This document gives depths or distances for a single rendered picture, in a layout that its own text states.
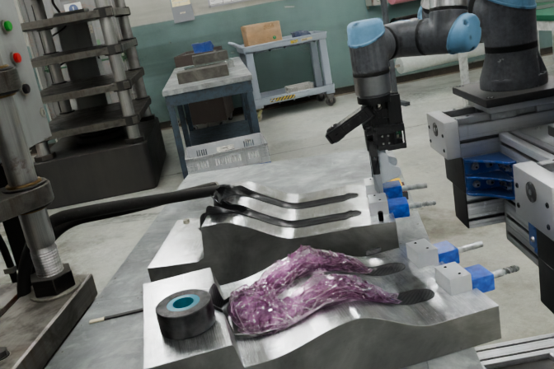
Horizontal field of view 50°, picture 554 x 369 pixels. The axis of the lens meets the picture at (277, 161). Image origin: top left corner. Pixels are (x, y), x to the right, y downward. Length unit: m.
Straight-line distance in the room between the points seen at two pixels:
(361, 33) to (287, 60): 6.36
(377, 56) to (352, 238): 0.36
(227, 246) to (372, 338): 0.42
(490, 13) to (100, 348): 1.07
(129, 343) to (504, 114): 0.95
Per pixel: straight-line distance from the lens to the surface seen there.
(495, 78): 1.48
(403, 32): 1.28
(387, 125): 1.25
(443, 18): 1.24
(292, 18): 7.55
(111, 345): 1.14
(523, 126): 1.49
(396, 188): 1.30
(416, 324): 0.89
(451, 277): 0.96
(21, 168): 1.37
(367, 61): 1.22
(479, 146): 1.46
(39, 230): 1.40
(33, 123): 1.69
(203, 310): 0.85
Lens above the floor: 1.33
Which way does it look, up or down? 15 degrees down
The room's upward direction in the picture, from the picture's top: 10 degrees counter-clockwise
